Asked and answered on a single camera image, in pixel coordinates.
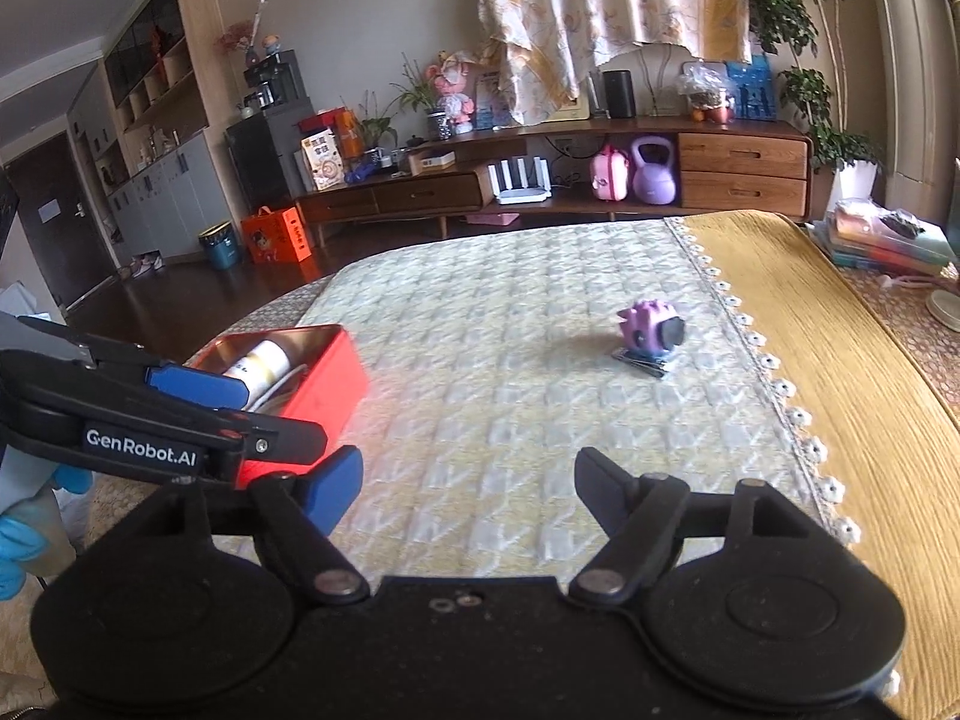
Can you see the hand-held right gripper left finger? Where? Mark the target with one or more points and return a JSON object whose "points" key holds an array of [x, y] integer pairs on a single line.
{"points": [[330, 487]]}

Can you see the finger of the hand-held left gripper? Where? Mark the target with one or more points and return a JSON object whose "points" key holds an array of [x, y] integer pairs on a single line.
{"points": [[285, 439], [199, 386]]}

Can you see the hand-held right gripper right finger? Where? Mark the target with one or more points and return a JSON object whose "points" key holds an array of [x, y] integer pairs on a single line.
{"points": [[600, 491]]}

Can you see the white bottle yellow label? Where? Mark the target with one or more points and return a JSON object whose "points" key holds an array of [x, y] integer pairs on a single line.
{"points": [[259, 364]]}

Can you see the red tin box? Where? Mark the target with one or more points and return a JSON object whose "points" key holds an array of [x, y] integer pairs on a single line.
{"points": [[337, 390]]}

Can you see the person's left hand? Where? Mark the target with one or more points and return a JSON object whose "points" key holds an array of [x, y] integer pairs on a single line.
{"points": [[19, 555]]}

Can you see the blue white packet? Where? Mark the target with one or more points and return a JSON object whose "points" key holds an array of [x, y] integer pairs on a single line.
{"points": [[645, 367]]}

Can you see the teal bin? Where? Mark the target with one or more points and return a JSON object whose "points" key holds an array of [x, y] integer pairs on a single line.
{"points": [[221, 247]]}

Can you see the pale quilted table cloth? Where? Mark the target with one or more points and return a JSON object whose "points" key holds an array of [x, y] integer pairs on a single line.
{"points": [[487, 390]]}

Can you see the orange gift bag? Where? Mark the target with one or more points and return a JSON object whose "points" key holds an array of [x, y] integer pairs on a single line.
{"points": [[274, 236]]}

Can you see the purple spiky toy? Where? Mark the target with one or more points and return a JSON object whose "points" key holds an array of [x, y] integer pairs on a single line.
{"points": [[649, 326]]}

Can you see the dark door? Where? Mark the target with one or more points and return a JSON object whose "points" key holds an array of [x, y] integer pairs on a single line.
{"points": [[52, 225]]}

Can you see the black mini fridge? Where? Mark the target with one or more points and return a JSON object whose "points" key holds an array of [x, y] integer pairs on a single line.
{"points": [[259, 157]]}

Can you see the printed snack bag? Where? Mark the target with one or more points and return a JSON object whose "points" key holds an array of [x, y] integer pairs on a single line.
{"points": [[322, 161]]}

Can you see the pink floor mat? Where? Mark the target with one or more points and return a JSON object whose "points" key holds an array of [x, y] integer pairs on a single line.
{"points": [[491, 220]]}

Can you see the red gift bag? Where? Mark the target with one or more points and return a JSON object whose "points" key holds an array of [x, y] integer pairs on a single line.
{"points": [[330, 124]]}

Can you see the white router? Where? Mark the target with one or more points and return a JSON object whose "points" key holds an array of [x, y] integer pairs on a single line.
{"points": [[521, 191]]}

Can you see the black coffee machine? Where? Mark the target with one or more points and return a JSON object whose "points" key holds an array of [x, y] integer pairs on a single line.
{"points": [[274, 82]]}

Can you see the small cardboard box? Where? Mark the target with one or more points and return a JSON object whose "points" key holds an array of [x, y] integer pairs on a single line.
{"points": [[431, 162]]}

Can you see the pink toy case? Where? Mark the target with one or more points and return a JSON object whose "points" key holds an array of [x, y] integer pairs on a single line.
{"points": [[610, 176]]}

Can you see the purple kettlebell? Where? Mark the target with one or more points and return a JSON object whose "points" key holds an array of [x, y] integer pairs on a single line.
{"points": [[654, 180]]}

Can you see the potted orchid plant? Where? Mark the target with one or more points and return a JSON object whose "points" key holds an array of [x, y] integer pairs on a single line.
{"points": [[439, 124]]}

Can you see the wooden TV cabinet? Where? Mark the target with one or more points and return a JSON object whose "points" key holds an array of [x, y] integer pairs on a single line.
{"points": [[742, 165]]}

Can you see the stack of books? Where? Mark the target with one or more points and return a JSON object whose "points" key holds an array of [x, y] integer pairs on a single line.
{"points": [[877, 240]]}

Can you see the pink plush doll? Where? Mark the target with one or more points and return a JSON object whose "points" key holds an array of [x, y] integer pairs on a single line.
{"points": [[454, 97]]}

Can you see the white plate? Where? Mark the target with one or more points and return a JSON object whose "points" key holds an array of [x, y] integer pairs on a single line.
{"points": [[946, 311]]}

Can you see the tall potted plant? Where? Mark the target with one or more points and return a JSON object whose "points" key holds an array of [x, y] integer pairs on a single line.
{"points": [[851, 187]]}

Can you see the black cylinder speaker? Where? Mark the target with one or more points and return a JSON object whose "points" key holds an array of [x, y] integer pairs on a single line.
{"points": [[619, 94]]}

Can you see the clear plastic fruit bag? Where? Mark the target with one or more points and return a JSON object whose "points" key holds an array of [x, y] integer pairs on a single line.
{"points": [[705, 94]]}

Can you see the white fan-shaped board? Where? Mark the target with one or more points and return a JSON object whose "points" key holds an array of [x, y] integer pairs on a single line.
{"points": [[660, 79]]}

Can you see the wooden wall shelf cabinet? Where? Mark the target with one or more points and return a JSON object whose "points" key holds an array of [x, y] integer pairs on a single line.
{"points": [[165, 90]]}

